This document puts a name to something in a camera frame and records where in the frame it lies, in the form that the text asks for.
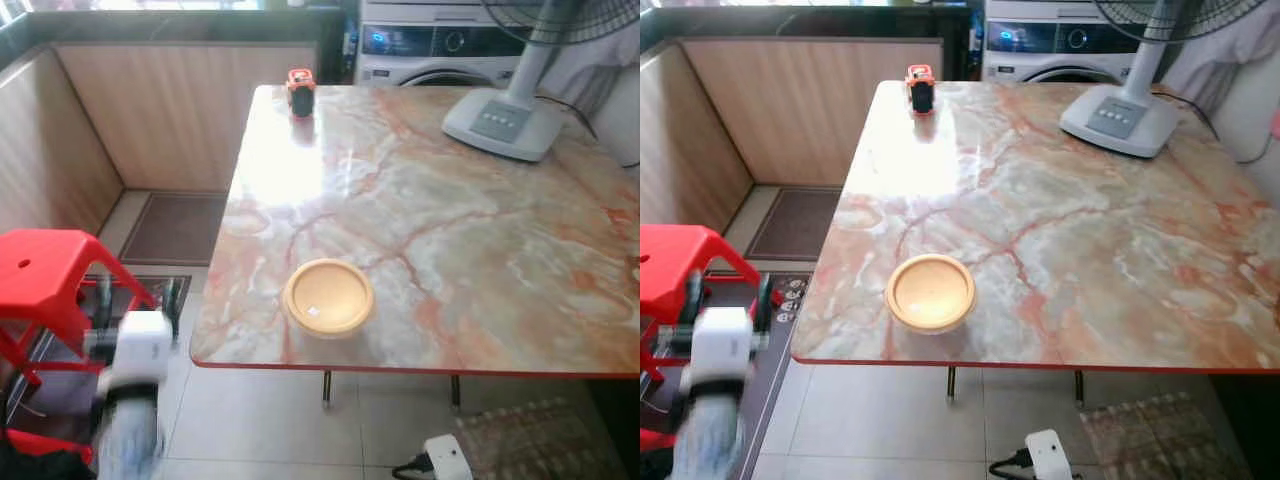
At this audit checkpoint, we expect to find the orange lidded plastic container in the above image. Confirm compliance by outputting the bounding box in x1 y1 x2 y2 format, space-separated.
282 258 376 339
885 253 977 334

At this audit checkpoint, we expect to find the red plastic stool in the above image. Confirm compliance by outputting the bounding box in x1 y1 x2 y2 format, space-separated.
640 224 761 383
0 229 158 387

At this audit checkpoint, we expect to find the plain brown door mat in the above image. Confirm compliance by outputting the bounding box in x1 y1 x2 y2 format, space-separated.
120 192 229 266
745 188 843 261

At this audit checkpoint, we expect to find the brown patterned rug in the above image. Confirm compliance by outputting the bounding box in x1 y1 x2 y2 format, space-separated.
1080 395 1251 480
455 400 601 480

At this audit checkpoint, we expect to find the wooden counter dark top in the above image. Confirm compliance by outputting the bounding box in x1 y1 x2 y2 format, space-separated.
0 8 346 236
640 5 973 229

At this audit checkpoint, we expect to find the red black tape measure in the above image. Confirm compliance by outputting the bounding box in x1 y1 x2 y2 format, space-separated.
906 64 937 114
286 68 317 119

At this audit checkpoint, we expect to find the grey hanging cloth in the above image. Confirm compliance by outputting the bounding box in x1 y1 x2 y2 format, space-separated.
545 20 641 116
1160 10 1280 101

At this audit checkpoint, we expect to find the grey standing fan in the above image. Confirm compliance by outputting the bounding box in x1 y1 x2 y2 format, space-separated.
442 0 641 163
1060 0 1280 159

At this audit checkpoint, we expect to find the white washing machine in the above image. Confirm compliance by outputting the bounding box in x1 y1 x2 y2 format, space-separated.
982 0 1171 85
355 0 561 89

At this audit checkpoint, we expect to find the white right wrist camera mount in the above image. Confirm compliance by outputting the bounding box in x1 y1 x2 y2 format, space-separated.
425 435 473 480
1025 430 1073 480

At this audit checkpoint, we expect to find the black fan cable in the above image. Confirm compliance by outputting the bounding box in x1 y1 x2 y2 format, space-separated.
535 92 601 141
1150 88 1276 166

